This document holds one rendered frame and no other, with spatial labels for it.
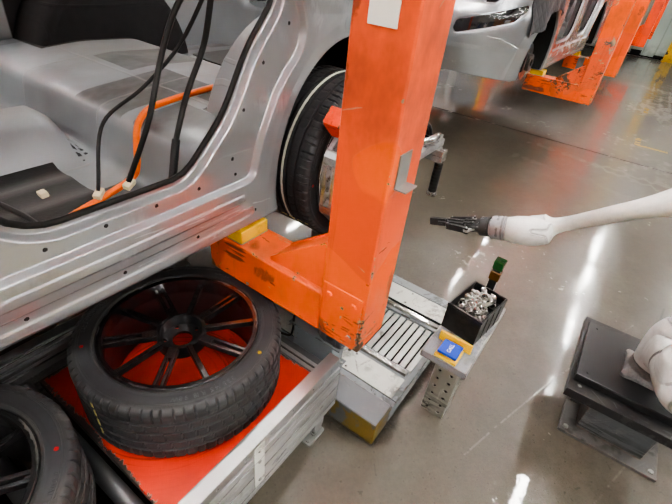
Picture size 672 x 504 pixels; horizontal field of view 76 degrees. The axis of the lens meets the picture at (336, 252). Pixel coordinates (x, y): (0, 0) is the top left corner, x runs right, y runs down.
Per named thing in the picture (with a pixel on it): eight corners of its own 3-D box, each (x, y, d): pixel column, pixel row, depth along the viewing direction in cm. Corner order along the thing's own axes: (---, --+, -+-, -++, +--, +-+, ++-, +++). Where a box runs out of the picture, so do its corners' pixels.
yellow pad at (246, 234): (242, 216, 166) (242, 205, 163) (268, 230, 160) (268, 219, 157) (214, 230, 156) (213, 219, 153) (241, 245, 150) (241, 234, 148)
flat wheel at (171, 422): (167, 290, 188) (159, 246, 174) (306, 336, 174) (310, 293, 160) (35, 414, 136) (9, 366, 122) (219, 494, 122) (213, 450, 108)
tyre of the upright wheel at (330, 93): (369, 115, 218) (315, 26, 158) (410, 128, 208) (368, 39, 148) (309, 231, 217) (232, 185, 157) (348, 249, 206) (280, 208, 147)
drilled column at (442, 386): (430, 390, 191) (454, 323, 167) (450, 403, 187) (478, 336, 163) (420, 405, 184) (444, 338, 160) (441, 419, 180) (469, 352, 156)
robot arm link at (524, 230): (501, 243, 157) (508, 242, 168) (548, 249, 149) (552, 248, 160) (506, 213, 155) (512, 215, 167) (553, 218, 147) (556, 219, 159)
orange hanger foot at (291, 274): (242, 246, 177) (240, 170, 157) (345, 305, 155) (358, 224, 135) (210, 264, 166) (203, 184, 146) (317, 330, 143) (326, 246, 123)
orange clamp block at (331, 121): (340, 119, 153) (331, 104, 145) (358, 125, 150) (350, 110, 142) (330, 135, 152) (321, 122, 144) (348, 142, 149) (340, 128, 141)
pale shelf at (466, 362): (465, 295, 182) (467, 289, 180) (504, 313, 175) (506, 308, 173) (419, 354, 152) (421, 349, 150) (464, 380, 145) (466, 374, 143)
